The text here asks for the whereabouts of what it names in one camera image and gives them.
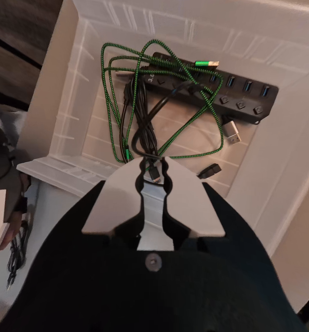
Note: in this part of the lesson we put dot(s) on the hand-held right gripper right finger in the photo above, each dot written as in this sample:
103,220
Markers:
193,207

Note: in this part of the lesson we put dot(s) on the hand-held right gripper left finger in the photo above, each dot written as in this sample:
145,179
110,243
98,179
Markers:
113,202

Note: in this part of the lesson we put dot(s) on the clear plastic bin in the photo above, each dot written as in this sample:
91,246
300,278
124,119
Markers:
247,39

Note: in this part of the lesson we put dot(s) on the grey desk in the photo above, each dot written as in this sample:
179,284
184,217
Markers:
299,233

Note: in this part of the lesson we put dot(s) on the person's left hand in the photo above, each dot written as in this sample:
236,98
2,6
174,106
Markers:
12,234

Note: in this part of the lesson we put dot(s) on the black USB plug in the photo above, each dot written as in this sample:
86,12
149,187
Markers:
209,171

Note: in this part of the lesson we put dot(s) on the black USB hub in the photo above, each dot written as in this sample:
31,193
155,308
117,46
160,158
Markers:
229,96

